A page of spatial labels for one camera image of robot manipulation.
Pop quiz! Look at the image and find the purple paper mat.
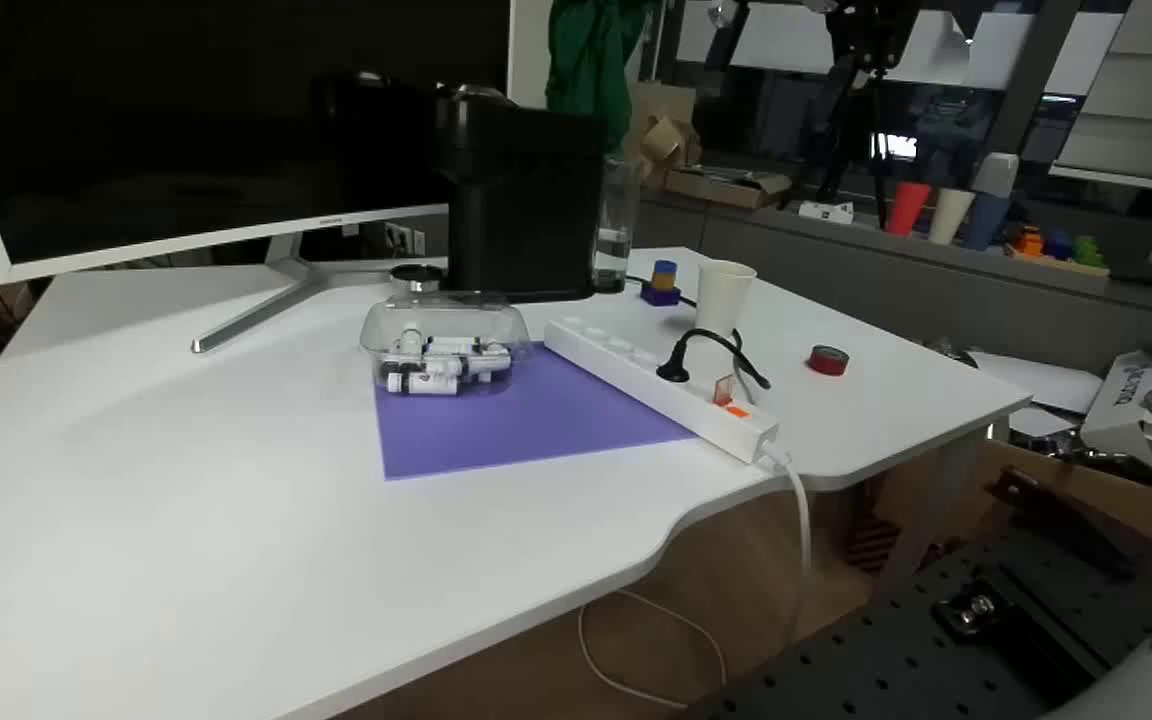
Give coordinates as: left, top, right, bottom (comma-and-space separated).
378, 349, 684, 479

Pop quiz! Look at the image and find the black coffee machine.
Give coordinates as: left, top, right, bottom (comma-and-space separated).
436, 86, 605, 300

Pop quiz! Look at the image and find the white paper cup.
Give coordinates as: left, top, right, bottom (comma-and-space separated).
698, 261, 755, 333

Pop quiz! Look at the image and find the green hanging cloth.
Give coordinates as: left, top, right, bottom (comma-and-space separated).
545, 0, 662, 153

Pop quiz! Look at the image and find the red plastic cup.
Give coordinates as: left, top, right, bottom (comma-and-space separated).
886, 180, 931, 236

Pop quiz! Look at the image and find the white computer monitor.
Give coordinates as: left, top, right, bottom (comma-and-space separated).
0, 0, 516, 360

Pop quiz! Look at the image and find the black plug with cable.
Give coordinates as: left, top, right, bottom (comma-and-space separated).
653, 323, 778, 396

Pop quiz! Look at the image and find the blue and orange block toy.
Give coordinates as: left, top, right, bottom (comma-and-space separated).
641, 261, 682, 308

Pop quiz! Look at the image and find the clear water bottle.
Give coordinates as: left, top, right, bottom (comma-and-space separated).
592, 158, 641, 291

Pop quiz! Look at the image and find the white power strip cable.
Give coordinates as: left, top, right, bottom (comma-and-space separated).
574, 439, 819, 718

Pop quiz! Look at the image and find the black perforated breadboard plate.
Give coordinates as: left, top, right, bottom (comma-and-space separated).
689, 533, 1152, 720

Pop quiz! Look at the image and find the white power strip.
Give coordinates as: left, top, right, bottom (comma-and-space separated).
545, 316, 780, 463

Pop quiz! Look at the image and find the red emergency stop button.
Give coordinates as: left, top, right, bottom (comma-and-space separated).
805, 345, 849, 378

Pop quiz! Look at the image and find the cream plastic cup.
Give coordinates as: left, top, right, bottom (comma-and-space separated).
930, 188, 972, 244

